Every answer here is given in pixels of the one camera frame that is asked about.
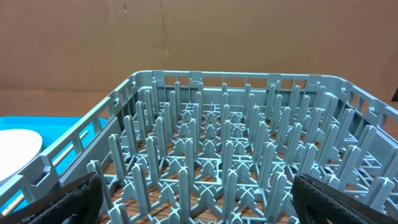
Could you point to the large pink plate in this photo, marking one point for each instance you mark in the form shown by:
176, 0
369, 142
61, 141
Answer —
8, 162

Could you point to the right wooden chopstick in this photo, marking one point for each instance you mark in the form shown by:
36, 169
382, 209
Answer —
59, 160

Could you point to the teal serving tray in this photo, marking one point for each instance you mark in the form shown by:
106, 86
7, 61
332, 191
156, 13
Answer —
50, 128

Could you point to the grey dish rack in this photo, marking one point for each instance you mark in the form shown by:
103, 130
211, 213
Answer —
171, 145

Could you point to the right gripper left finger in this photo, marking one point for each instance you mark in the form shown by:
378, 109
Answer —
77, 202

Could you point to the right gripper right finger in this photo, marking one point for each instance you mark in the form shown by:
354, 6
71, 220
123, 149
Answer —
316, 202

